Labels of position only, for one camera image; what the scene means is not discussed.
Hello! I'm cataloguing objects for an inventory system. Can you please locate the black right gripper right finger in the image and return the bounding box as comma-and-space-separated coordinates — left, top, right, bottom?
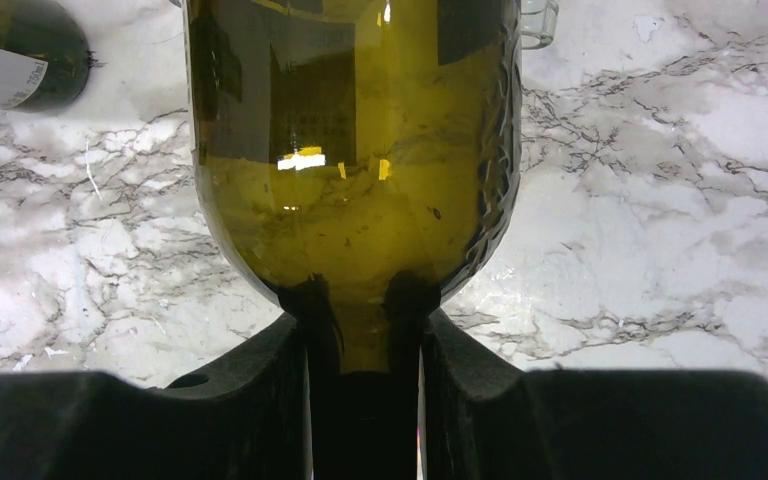
422, 312, 768, 479

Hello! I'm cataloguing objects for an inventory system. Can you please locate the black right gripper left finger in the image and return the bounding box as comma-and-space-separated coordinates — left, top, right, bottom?
0, 316, 311, 479

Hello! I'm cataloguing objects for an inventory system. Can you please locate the green bottle black cap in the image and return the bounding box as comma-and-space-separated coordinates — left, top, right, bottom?
181, 0, 521, 479

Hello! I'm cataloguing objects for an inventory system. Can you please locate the green bottle silver cap front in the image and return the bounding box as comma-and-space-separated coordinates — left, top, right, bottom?
0, 1, 92, 113

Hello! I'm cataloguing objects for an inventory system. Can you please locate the tall clear glass bottle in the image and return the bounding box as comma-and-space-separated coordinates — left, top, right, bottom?
520, 0, 559, 50

